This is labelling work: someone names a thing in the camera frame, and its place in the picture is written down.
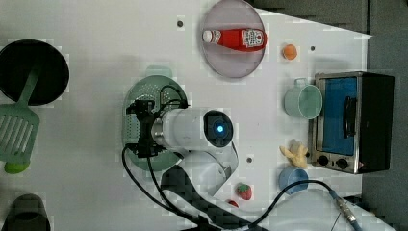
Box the lime green ball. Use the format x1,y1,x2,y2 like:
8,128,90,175
4,162,30,174

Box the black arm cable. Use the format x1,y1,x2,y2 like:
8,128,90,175
120,145,225,231

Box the light green mug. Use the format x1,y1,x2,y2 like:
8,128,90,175
284,78,323,119

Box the red ketchup bottle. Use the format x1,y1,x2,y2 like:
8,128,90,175
202,28,268,52

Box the yellow banana peel toy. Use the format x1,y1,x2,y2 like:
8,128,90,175
279,140,308,169

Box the grey round plate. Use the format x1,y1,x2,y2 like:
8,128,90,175
201,0,268,78

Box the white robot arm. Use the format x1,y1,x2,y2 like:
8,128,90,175
124,100,239,195

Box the light green strainer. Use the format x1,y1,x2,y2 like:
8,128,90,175
122,65,189,171

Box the black utensil holder cup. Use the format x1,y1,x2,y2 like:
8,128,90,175
0,39,69,106

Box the large red strawberry toy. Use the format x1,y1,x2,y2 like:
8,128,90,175
236,184,252,200

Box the orange toy fruit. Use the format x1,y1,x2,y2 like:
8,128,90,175
282,44,297,61

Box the blue bowl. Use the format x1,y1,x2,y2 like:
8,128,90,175
278,167,309,194

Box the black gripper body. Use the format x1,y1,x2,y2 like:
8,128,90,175
126,100,163,158

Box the green slotted spatula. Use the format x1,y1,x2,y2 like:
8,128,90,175
0,66,41,164

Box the black toaster oven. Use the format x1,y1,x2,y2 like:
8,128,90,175
311,71,395,174

